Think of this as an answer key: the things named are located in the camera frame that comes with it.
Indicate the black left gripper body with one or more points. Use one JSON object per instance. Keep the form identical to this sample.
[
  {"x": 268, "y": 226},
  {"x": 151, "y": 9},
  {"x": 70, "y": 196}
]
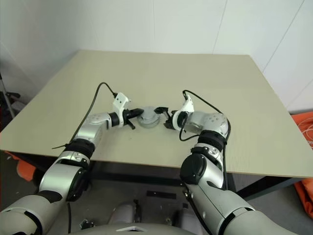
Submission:
[{"x": 126, "y": 118}]

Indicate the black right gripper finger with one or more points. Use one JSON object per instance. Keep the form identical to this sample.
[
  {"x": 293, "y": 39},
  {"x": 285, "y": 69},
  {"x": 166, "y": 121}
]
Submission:
[
  {"x": 161, "y": 109},
  {"x": 167, "y": 124}
]

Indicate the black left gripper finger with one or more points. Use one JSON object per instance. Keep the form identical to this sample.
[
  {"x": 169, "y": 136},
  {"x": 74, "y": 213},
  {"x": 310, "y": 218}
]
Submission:
[
  {"x": 131, "y": 124},
  {"x": 135, "y": 112}
]

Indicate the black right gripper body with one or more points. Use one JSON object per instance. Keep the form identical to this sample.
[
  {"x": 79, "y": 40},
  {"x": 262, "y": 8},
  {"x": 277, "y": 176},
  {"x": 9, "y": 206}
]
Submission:
[{"x": 171, "y": 115}]

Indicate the grey motor housing with copper windings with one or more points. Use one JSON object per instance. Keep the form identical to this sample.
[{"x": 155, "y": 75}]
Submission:
[{"x": 148, "y": 124}]

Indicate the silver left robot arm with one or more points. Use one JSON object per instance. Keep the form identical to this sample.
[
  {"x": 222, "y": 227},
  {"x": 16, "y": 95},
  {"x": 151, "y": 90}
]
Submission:
[{"x": 90, "y": 127}]

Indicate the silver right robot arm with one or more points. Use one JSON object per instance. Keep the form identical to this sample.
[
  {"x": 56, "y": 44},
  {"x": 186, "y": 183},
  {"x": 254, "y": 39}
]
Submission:
[{"x": 210, "y": 122}]

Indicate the silver robot torso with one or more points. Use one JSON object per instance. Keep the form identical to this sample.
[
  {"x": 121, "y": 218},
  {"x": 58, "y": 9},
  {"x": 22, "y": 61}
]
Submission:
[{"x": 166, "y": 231}]

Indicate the orange cloth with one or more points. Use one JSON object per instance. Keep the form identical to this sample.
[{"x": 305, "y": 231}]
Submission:
[
  {"x": 24, "y": 171},
  {"x": 306, "y": 193},
  {"x": 294, "y": 117}
]

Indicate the black tripod stand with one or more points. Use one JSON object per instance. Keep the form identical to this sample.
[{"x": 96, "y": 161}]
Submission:
[{"x": 11, "y": 94}]

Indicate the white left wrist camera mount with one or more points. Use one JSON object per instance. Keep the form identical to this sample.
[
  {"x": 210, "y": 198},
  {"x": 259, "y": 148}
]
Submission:
[{"x": 120, "y": 100}]

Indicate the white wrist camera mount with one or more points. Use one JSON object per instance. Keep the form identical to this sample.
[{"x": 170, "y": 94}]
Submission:
[
  {"x": 187, "y": 105},
  {"x": 120, "y": 100}
]

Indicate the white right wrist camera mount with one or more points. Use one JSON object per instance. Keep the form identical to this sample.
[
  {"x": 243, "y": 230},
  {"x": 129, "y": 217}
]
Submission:
[{"x": 187, "y": 105}]

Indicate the black metal table frame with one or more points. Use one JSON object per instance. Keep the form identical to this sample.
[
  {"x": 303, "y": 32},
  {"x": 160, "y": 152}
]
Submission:
[{"x": 137, "y": 175}]

